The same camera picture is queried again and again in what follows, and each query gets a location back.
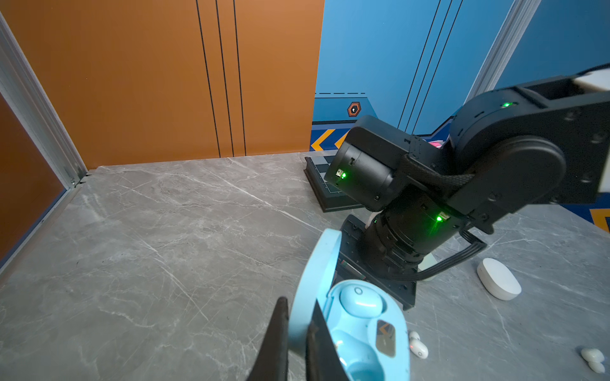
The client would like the white earbud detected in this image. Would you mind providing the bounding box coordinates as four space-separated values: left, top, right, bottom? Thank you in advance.
580 348 605 374
408 331 429 360

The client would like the white earbud case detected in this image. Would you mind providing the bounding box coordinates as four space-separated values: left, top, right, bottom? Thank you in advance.
477 258 522 301

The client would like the black white chessboard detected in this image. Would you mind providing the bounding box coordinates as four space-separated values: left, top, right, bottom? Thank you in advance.
304 155 363 213

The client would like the blue earbud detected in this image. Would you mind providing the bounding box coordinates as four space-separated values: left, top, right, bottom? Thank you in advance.
339 285 384 319

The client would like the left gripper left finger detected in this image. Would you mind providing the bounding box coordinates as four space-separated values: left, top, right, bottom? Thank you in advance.
247 296 289 381

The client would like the right aluminium corner post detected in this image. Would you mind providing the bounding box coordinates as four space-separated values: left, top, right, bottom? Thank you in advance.
465 0 542 102

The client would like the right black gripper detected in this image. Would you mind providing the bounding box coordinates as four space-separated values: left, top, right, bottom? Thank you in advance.
336 214 417 311

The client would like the light blue earbud case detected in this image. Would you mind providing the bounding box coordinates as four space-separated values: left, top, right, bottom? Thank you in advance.
288 229 411 380

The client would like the left aluminium corner post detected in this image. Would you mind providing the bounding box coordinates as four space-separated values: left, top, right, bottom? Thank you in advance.
1 17 87 190

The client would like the aluminium corner post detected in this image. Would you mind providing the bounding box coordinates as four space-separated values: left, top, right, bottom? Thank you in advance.
465 0 542 102
1 17 87 190

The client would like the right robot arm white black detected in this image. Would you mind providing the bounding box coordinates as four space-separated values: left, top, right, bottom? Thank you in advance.
325 65 609 309

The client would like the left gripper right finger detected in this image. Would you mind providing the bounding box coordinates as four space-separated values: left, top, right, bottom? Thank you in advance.
306 303 349 381

